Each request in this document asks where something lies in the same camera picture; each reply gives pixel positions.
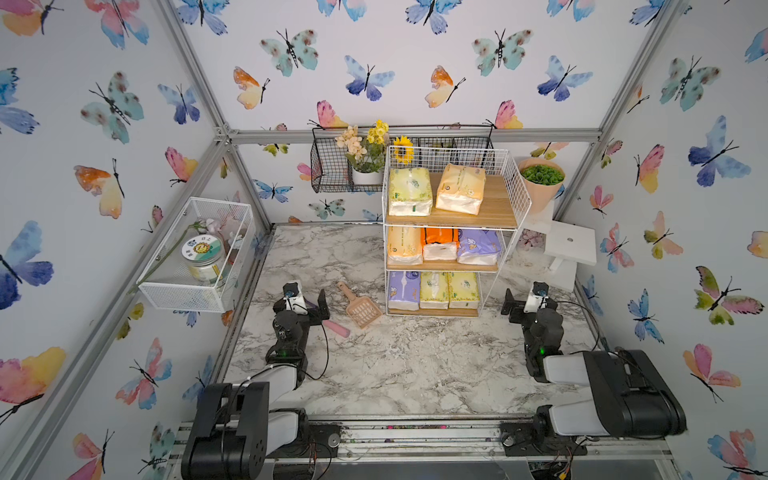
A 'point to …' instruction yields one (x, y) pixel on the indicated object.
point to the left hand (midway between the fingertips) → (310, 289)
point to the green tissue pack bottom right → (463, 290)
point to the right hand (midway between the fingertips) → (529, 289)
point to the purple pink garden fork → (331, 326)
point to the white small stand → (565, 245)
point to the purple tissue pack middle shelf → (478, 247)
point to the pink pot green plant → (543, 178)
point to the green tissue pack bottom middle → (434, 290)
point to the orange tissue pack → (440, 244)
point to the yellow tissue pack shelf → (405, 246)
